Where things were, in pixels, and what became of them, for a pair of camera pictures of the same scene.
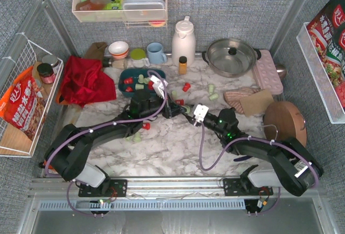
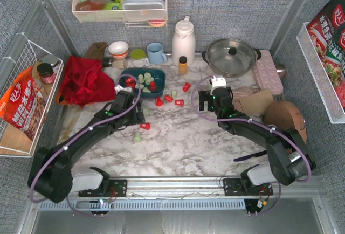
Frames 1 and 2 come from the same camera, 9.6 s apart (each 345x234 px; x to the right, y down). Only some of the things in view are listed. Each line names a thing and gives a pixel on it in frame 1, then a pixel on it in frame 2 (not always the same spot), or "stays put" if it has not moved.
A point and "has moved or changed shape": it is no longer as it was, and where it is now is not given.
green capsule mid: [140, 78] stays put
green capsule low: [188, 109] → [147, 81]
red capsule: [150, 83] stays put
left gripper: [169, 109] → [139, 112]
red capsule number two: [180, 102] stays put
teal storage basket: [131, 79] stays put
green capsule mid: [137, 138] stays put
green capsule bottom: [139, 86] stays put
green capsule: [129, 138] has moved or changed shape
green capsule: [146, 80] → [147, 75]
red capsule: [186, 87] stays put
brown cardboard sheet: [257, 103] stays put
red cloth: [84, 82] stays put
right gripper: [194, 119] → [204, 101]
